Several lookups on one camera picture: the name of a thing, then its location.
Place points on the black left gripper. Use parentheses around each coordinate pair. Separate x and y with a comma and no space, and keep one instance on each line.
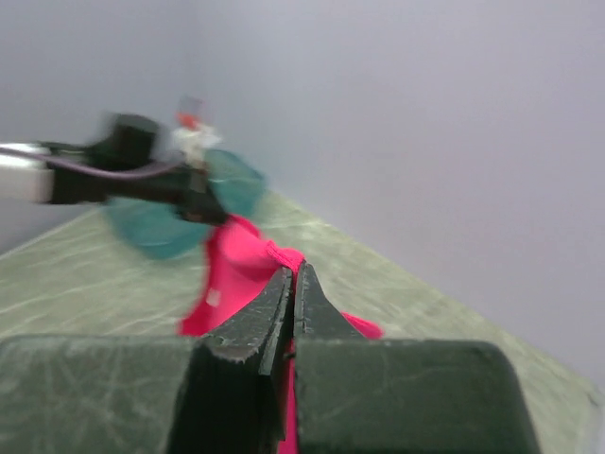
(190,192)

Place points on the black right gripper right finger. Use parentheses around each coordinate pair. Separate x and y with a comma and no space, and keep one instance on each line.
(356,395)

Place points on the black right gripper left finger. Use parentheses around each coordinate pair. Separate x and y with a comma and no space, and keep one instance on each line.
(224,392)

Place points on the red t shirt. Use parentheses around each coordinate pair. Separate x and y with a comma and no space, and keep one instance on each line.
(241,262)

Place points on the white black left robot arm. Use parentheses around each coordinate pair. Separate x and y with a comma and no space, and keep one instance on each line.
(119,165)

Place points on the teal translucent plastic bin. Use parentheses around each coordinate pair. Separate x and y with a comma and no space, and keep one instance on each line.
(163,230)

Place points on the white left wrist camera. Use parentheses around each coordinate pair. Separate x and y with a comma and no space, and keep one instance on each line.
(192,136)

